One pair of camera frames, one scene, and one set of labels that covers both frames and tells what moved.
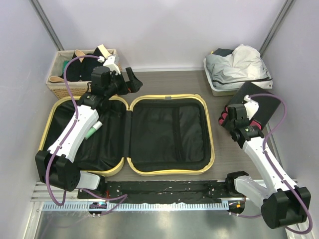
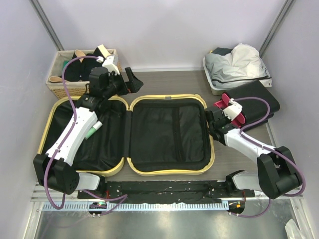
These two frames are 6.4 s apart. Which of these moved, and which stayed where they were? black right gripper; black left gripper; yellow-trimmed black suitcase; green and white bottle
Moved: black right gripper
Stayed: black left gripper; yellow-trimmed black suitcase; green and white bottle
